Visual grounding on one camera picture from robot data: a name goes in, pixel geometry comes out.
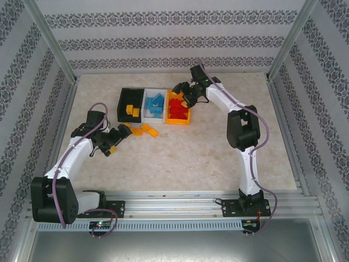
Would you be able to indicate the black plastic bin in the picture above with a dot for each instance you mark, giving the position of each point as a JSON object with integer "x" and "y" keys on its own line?
{"x": 122, "y": 101}

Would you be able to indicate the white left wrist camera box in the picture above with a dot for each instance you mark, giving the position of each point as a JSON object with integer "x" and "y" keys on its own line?
{"x": 109, "y": 125}

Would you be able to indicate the white plastic bin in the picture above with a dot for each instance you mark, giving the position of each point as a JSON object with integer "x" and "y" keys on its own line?
{"x": 151, "y": 120}

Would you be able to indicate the blue lego brick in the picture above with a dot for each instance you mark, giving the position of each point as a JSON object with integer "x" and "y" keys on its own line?
{"x": 157, "y": 115}
{"x": 149, "y": 103}
{"x": 158, "y": 98}
{"x": 156, "y": 110}

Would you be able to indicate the short aluminium corner post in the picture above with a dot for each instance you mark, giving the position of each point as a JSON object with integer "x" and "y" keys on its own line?
{"x": 26, "y": 245}
{"x": 325, "y": 245}

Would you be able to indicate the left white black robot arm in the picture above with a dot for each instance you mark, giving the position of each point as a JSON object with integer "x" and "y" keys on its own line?
{"x": 76, "y": 152}

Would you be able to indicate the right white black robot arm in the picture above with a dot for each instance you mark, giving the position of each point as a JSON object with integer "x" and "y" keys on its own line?
{"x": 221, "y": 95}

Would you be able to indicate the aluminium table side rail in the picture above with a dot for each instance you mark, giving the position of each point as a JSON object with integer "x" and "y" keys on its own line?
{"x": 287, "y": 136}
{"x": 58, "y": 136}

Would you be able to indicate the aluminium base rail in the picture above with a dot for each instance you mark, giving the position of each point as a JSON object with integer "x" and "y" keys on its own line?
{"x": 174, "y": 202}

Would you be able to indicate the small green circuit board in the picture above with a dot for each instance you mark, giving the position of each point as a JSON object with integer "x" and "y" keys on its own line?
{"x": 105, "y": 225}
{"x": 251, "y": 224}

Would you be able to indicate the aluminium frame post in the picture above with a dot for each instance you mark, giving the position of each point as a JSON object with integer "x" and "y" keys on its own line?
{"x": 51, "y": 43}
{"x": 289, "y": 43}

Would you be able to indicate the grey metal sheet panel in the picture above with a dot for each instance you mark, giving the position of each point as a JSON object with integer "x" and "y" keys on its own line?
{"x": 174, "y": 248}

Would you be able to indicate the orange plastic bin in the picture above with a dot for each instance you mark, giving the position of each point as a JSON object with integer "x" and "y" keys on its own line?
{"x": 177, "y": 122}

